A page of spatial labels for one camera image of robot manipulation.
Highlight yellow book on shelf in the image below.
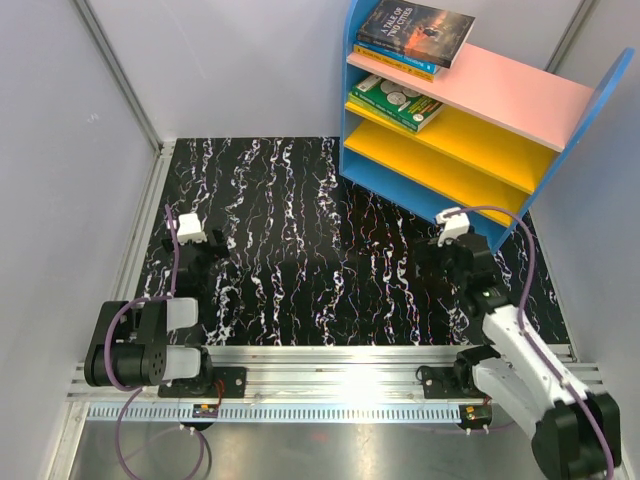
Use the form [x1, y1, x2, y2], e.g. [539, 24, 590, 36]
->
[353, 45, 435, 82]

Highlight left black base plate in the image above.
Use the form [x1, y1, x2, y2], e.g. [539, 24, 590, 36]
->
[158, 366, 248, 399]

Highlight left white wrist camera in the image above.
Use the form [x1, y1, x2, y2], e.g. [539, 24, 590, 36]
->
[176, 212, 207, 245]

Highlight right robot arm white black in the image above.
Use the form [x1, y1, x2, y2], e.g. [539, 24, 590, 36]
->
[413, 233, 621, 479]

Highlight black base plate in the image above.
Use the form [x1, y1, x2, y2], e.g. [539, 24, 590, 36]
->
[415, 365, 489, 399]
[158, 366, 248, 399]

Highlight green coin guide book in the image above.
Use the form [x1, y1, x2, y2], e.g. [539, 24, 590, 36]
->
[349, 75, 445, 133]

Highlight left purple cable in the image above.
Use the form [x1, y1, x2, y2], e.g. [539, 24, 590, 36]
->
[104, 203, 209, 479]

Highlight A Tale of Two Cities book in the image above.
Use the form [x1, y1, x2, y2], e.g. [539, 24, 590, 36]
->
[356, 1, 476, 69]

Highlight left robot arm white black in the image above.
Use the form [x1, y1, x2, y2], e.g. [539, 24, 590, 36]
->
[84, 229, 229, 397]

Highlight slotted white cable duct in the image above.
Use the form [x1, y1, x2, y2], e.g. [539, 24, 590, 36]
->
[88, 402, 461, 424]

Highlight green 65-Storey Treehouse book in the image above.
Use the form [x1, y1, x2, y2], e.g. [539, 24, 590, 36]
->
[348, 94, 414, 133]

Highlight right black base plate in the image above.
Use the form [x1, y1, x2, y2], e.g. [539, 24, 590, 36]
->
[415, 365, 489, 399]

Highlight colourful wooden bookshelf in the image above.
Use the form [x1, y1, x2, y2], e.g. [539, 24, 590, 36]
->
[339, 1, 634, 250]

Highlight aluminium rail frame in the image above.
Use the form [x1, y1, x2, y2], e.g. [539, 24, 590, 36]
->
[66, 344, 610, 406]

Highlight black marble pattern mat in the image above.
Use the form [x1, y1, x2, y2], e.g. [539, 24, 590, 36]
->
[121, 136, 571, 347]

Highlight blue 26-Storey Treehouse book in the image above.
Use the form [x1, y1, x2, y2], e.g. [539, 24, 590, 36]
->
[354, 41, 440, 74]

